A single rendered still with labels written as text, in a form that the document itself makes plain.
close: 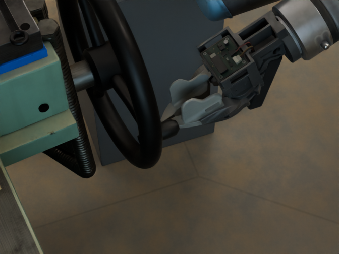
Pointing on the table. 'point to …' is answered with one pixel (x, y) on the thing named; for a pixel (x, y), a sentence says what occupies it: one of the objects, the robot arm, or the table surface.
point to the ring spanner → (12, 25)
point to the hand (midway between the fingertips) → (171, 121)
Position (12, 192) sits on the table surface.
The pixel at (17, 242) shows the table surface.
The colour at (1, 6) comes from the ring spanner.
